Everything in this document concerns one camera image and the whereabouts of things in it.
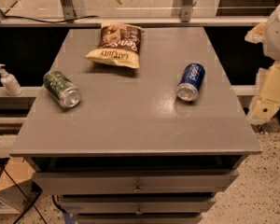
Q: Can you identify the brown chip bag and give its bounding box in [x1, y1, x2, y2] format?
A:
[85, 22, 144, 69]

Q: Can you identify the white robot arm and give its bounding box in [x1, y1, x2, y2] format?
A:
[245, 4, 280, 125]

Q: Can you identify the blue Pepsi can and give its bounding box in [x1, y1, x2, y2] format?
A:
[176, 63, 205, 102]

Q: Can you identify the grey drawer cabinet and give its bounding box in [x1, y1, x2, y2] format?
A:
[12, 28, 260, 224]

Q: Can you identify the green soda can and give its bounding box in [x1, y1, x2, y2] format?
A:
[43, 71, 81, 108]

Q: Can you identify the white pump bottle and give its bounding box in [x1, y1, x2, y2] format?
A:
[0, 63, 22, 96]

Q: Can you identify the cardboard box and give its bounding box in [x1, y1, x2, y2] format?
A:
[0, 158, 35, 215]

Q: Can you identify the grey metal bracket right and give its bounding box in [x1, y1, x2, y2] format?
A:
[180, 0, 194, 22]

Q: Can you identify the grey metal bracket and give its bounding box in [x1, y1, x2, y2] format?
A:
[60, 0, 76, 22]
[180, 0, 194, 22]

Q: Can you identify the grey metal bracket left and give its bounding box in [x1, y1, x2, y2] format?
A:
[60, 0, 76, 22]

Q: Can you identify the black cable on shelf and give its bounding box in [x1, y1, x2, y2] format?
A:
[3, 13, 99, 24]

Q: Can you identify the black floor cable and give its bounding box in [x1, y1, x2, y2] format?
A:
[0, 147, 49, 224]

